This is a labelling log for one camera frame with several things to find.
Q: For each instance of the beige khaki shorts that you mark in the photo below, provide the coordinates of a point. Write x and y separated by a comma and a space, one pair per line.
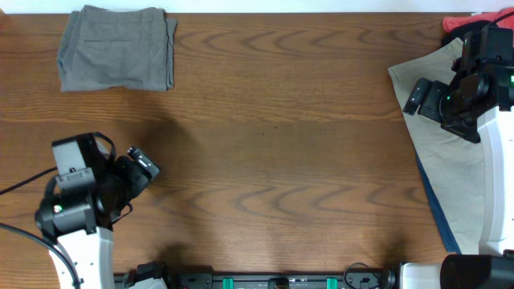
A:
453, 165

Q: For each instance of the red garment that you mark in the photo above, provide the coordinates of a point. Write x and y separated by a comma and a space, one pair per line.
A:
451, 23

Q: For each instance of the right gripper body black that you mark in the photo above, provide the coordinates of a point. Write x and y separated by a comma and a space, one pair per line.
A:
431, 108

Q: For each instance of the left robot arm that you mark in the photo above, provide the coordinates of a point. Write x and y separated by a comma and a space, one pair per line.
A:
92, 191

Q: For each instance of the black garment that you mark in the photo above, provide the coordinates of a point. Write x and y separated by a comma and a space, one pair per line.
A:
460, 31

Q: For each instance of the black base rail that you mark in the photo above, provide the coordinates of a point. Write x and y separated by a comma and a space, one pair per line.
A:
257, 281

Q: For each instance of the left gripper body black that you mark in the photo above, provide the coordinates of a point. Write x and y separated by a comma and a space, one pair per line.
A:
127, 178

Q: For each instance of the grey shorts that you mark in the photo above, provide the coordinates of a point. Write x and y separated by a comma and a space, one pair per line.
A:
102, 49

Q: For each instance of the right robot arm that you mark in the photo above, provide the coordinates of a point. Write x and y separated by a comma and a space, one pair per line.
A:
458, 107

